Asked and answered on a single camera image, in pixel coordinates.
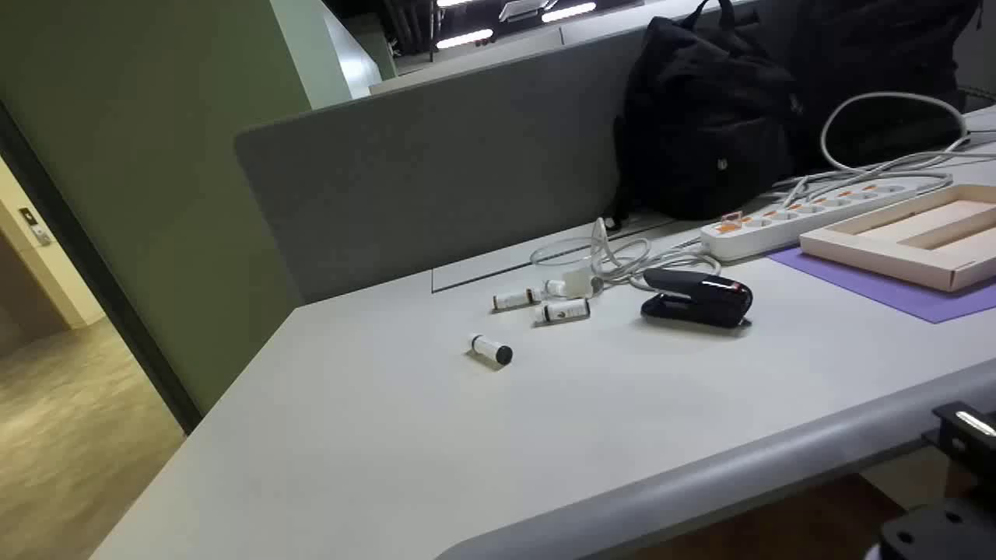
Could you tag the grey desk partition panel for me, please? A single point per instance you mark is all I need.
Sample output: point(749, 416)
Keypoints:
point(435, 177)

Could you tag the black robot mounting stand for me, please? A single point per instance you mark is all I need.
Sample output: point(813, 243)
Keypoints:
point(951, 517)

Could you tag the white power strip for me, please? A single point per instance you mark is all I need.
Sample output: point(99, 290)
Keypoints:
point(798, 215)

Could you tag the shallow wooden tray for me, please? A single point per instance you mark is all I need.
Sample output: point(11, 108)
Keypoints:
point(914, 261)

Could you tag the small white plug adapter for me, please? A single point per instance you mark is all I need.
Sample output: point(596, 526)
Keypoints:
point(564, 283)

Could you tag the purple paper sheet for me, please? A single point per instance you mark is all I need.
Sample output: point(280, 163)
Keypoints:
point(903, 298)

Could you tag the black stapler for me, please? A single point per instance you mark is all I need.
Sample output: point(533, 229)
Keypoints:
point(699, 299)

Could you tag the white cylinder battery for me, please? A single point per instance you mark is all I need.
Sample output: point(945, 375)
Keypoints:
point(564, 308)
point(510, 299)

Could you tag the black backpack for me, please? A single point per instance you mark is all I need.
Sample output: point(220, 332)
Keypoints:
point(881, 52)
point(703, 113)

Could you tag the white cylinder with black end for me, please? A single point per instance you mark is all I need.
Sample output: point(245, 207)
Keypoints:
point(485, 350)

